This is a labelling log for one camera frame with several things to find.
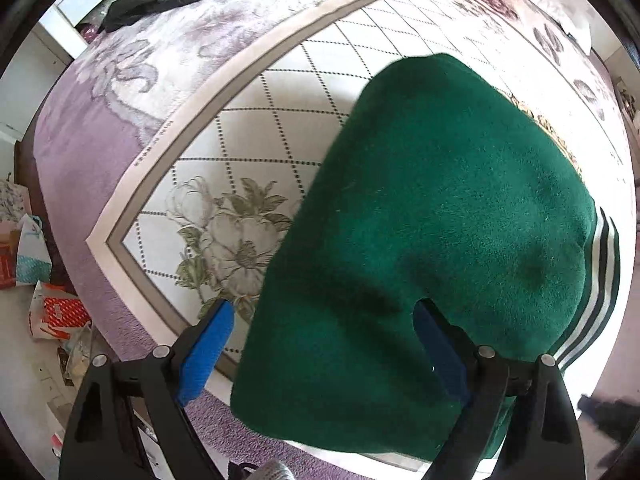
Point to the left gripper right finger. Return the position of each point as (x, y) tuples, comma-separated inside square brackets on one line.
[(542, 440)]

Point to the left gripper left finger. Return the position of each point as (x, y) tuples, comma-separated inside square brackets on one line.
[(102, 439)]

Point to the green and cream varsity jacket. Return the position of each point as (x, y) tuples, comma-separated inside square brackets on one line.
[(439, 188)]

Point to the grey gloved hand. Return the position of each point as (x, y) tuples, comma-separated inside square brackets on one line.
[(273, 470)]

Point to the red and white shopping bag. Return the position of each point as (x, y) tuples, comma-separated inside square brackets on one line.
[(55, 314)]

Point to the teal and white bag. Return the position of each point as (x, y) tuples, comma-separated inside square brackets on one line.
[(33, 262)]

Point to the floral purple bed blanket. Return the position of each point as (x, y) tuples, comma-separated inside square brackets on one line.
[(174, 154)]

